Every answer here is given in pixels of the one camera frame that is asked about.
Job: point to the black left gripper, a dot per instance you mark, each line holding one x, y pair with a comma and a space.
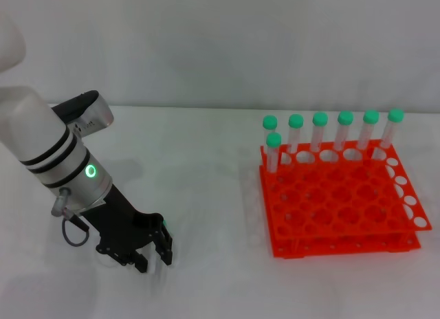
120, 229

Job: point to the white silver robot left arm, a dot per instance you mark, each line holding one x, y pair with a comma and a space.
44, 137

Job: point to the orange test tube rack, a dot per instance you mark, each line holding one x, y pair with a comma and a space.
326, 202

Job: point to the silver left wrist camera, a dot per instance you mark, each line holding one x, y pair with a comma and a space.
93, 112

